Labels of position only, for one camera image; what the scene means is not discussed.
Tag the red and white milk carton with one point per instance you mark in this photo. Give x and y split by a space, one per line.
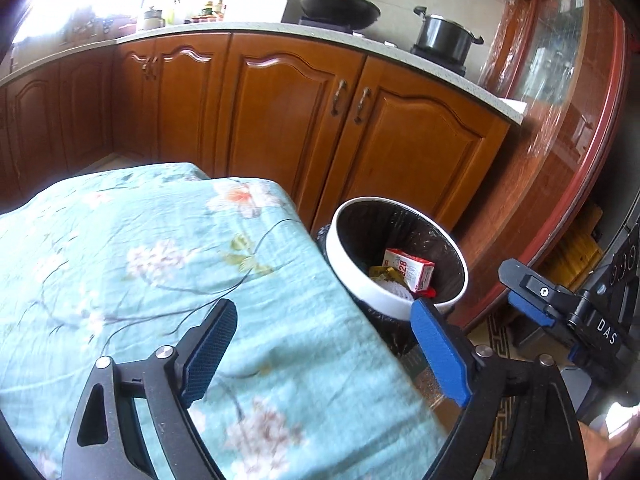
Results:
407 265

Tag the grey kitchen countertop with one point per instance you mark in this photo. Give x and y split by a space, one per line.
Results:
225 27

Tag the metal pot with lid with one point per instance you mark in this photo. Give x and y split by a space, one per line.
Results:
152 19

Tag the red snack bag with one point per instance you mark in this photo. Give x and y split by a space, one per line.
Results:
430 292

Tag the black cooking pot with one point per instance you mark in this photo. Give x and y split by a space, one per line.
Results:
445 35

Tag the wooden glass door cupboard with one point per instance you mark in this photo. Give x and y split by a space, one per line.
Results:
540 160

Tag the white bin with black bag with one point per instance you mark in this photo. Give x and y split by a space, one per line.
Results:
350 277

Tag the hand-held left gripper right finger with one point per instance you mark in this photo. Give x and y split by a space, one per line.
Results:
437 350

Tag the person's right forearm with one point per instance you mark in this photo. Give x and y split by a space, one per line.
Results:
615 442

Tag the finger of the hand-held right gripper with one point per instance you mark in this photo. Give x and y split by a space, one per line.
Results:
537 290

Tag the black wok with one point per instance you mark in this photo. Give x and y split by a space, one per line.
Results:
340 7

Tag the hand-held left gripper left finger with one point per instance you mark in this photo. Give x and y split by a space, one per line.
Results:
210 345

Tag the row of condiment bottles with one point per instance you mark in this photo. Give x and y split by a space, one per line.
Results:
212 11

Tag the yellow crate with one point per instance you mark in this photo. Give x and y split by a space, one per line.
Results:
575 255

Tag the wooden kitchen cabinets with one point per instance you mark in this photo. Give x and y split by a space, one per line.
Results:
280 110

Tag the teal floral tablecloth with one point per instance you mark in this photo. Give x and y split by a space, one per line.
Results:
150 285

